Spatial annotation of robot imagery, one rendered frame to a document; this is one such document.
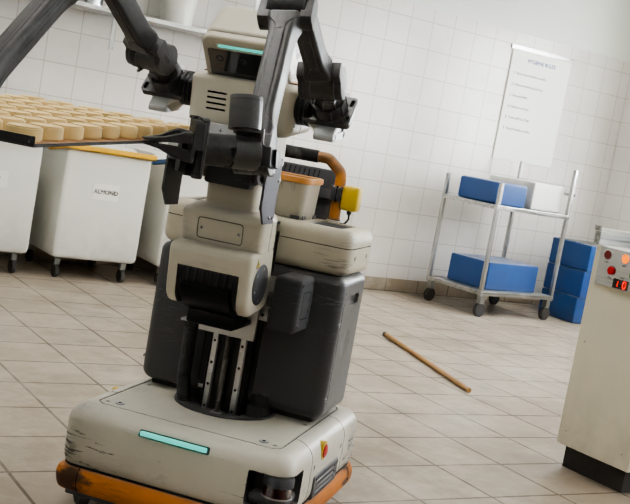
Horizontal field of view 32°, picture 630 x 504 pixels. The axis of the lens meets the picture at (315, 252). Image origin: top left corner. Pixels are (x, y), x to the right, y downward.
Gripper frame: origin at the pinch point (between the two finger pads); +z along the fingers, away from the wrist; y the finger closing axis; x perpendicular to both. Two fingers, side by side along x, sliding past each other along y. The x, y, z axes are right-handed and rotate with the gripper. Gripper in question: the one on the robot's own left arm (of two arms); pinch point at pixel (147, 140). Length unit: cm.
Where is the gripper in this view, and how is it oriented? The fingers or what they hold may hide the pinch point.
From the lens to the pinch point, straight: 182.2
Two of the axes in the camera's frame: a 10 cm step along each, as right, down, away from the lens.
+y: -1.6, 9.8, 1.4
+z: -8.8, -0.8, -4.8
